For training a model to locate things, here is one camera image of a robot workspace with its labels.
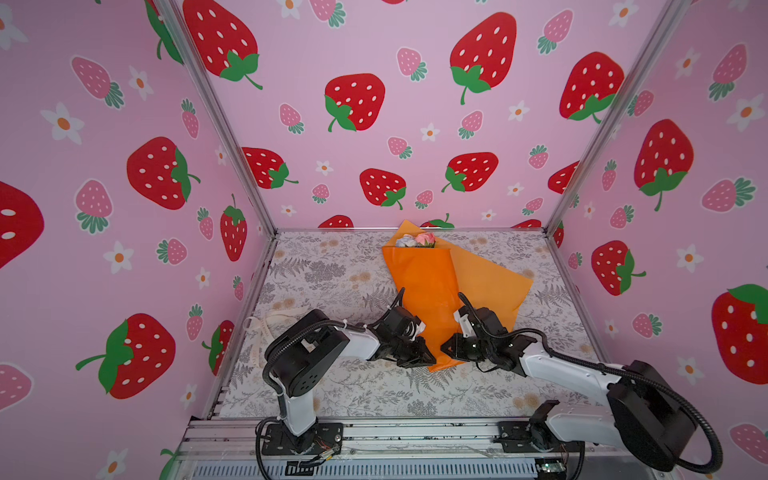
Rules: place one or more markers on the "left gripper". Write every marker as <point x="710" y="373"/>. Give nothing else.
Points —
<point x="419" y="356"/>

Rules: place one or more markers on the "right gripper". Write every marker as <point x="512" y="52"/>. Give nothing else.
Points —
<point x="454" y="350"/>

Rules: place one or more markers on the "orange wrapping paper sheet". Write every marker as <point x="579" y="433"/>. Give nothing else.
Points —
<point x="432" y="279"/>

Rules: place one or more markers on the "pink fake rose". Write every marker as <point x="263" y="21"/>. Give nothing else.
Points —
<point x="425" y="240"/>

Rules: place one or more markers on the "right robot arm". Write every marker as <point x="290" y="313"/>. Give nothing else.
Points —
<point x="632" y="407"/>

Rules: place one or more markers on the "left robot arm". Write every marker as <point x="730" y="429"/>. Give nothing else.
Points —
<point x="299" y="358"/>

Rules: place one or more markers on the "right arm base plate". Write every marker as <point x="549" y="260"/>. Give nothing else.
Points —
<point x="521" y="437"/>

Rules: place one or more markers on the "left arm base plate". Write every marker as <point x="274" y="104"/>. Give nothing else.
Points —
<point x="321" y="437"/>

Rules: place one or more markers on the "aluminium front rail frame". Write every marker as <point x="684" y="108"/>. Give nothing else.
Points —
<point x="400" y="448"/>

